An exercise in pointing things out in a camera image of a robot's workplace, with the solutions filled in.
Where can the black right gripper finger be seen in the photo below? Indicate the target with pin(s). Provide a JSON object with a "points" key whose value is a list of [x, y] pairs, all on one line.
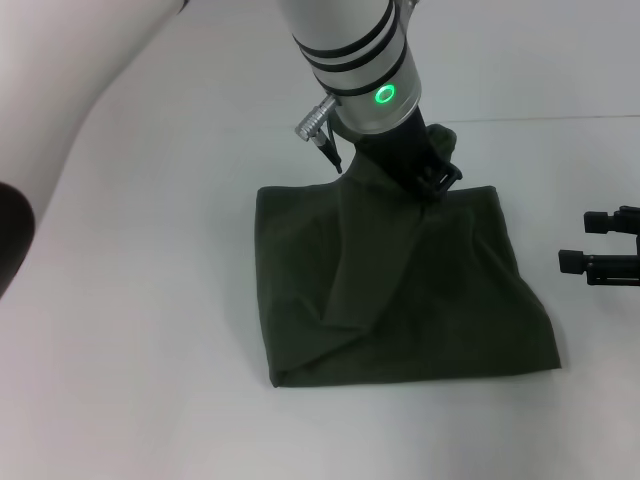
{"points": [[600, 267], [612, 221]]}

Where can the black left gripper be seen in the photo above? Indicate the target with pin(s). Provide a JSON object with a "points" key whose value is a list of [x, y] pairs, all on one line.
{"points": [[400, 155]]}

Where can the dark green shirt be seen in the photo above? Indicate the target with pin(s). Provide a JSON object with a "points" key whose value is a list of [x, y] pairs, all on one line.
{"points": [[400, 280]]}

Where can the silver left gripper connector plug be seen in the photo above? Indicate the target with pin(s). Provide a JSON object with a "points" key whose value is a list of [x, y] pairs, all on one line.
{"points": [[315, 117]]}

